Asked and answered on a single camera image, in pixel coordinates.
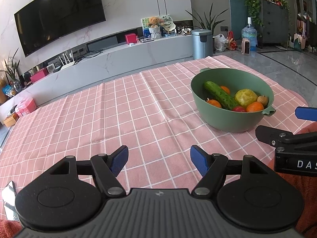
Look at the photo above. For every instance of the white knitted pot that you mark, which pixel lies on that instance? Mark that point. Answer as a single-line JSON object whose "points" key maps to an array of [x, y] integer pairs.
{"points": [[154, 32]]}

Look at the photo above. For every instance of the magenta box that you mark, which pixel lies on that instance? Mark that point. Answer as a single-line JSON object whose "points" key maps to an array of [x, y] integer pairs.
{"points": [[39, 75]]}

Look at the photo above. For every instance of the tall green leafy plant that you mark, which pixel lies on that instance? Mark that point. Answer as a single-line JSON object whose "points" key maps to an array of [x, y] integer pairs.
{"points": [[210, 19]]}

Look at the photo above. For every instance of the white plastic bag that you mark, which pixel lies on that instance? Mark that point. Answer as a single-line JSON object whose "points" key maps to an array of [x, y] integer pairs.
{"points": [[220, 43]]}

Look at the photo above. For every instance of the rust red cloth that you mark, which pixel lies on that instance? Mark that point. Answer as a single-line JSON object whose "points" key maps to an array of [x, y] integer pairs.
{"points": [[304, 203]]}

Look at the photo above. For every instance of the trailing vine plant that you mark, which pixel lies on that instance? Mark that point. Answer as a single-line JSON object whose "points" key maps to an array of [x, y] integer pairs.
{"points": [[251, 0]]}

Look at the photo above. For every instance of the red apple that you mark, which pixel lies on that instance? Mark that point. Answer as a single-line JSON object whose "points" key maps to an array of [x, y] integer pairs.
{"points": [[239, 109]]}

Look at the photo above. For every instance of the black curved television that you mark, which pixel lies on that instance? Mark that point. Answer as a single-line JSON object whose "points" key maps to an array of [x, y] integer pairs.
{"points": [[59, 17]]}

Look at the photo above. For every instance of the blue green painting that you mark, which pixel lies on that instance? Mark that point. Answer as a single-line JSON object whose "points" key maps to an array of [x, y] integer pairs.
{"points": [[145, 27]]}

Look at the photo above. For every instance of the stack of pink boxes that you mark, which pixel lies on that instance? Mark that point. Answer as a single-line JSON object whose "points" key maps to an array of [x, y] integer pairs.
{"points": [[26, 106]]}

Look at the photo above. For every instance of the red gift bag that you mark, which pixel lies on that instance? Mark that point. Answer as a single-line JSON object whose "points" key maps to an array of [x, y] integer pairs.
{"points": [[231, 42]]}

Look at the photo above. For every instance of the grey marble media console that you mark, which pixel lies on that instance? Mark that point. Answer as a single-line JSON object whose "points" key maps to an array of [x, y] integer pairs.
{"points": [[111, 64]]}

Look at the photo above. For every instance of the orange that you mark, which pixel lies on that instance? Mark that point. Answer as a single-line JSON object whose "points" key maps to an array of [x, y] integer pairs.
{"points": [[214, 103], [224, 89], [255, 107]]}

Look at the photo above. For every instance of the dark grey drawer cabinet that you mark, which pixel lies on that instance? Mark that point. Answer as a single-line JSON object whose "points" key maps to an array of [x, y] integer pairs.
{"points": [[275, 22]]}

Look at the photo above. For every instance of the red box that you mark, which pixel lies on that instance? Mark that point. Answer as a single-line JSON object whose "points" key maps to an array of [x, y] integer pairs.
{"points": [[130, 39]]}

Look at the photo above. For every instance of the white router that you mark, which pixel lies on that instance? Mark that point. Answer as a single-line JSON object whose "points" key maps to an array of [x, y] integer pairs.
{"points": [[66, 65]]}

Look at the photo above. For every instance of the blue water jug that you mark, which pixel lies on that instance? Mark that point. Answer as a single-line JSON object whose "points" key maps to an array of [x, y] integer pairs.
{"points": [[249, 33]]}

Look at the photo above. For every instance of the long-leaf potted plant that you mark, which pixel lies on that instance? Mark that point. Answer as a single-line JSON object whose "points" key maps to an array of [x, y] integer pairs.
{"points": [[12, 74]]}

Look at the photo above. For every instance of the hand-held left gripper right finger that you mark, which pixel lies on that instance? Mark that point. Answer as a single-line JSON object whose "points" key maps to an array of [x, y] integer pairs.
{"points": [[199, 160]]}

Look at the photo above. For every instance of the small white heater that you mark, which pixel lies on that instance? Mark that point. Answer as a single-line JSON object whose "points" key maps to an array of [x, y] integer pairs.
{"points": [[246, 46]]}

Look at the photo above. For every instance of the shiny silver object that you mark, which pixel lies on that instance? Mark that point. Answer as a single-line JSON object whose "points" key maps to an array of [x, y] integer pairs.
{"points": [[8, 198]]}

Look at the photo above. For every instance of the small white clock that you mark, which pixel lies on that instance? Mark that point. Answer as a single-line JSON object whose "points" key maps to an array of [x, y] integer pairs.
{"points": [[51, 68]]}

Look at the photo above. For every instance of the yellow round fruit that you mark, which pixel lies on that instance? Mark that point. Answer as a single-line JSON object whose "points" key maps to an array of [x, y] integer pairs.
{"points": [[246, 98]]}

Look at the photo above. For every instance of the green cucumber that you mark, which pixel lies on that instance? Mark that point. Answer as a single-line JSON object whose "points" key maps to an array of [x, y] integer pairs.
{"points": [[220, 95]]}

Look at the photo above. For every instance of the brown teddy bear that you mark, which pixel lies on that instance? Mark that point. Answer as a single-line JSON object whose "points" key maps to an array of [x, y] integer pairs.
{"points": [[153, 22]]}

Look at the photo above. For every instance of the green strainer bowl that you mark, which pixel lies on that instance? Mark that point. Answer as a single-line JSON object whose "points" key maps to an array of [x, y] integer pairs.
{"points": [[223, 121]]}

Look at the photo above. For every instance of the grey blue trash bin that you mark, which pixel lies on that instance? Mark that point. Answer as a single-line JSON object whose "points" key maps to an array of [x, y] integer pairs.
{"points": [[201, 44]]}

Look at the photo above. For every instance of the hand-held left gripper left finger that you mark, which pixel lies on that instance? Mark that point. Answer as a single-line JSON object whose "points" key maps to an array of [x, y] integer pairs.
{"points": [[119, 160]]}

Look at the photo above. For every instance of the pink checked tablecloth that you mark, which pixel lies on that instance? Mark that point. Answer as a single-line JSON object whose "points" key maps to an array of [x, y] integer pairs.
{"points": [[111, 119]]}

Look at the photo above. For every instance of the printed round fan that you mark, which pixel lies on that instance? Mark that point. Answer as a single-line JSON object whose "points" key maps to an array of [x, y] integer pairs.
{"points": [[167, 23]]}

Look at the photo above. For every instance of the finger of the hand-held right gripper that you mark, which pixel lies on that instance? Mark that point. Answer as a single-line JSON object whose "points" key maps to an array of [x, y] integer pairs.
{"points": [[307, 114], [268, 133]]}

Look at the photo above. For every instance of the blue snack bag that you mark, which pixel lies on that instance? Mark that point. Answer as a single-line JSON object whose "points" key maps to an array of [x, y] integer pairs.
{"points": [[7, 90]]}

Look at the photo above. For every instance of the black white figurines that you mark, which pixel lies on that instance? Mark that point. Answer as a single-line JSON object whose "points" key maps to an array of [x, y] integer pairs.
{"points": [[184, 31]]}

